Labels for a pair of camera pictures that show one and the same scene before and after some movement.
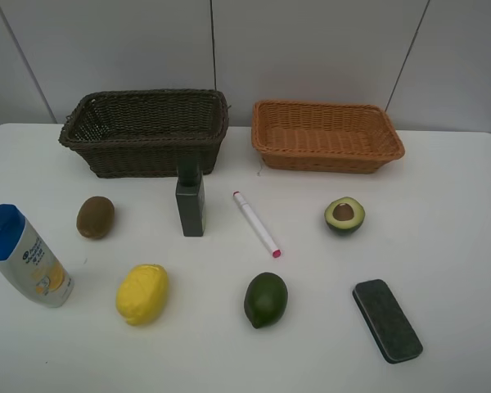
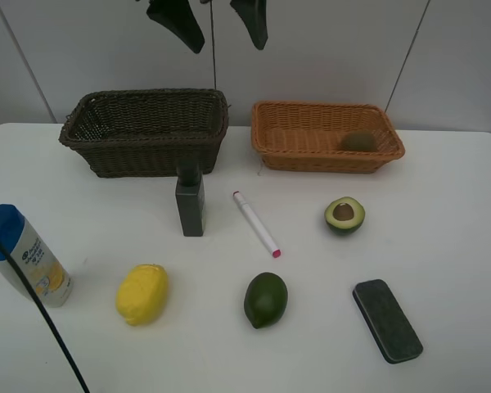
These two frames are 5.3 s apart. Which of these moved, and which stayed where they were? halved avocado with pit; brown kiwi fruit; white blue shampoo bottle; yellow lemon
Moved: brown kiwi fruit
Stayed: white blue shampoo bottle; yellow lemon; halved avocado with pit
